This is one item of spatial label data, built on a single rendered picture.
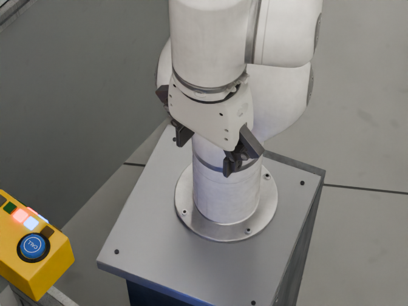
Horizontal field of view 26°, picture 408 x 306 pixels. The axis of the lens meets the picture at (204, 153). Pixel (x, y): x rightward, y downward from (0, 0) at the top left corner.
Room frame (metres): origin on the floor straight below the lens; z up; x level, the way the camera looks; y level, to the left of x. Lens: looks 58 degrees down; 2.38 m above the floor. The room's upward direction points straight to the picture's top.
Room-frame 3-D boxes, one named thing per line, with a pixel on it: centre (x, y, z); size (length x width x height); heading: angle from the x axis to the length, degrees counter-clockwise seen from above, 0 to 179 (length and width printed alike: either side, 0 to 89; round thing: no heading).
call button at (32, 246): (0.65, 0.28, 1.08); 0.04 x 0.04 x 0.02
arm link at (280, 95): (0.80, -0.07, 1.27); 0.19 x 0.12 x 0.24; 81
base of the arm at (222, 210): (0.80, -0.04, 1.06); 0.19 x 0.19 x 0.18
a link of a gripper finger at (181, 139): (0.64, 0.03, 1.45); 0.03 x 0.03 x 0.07; 53
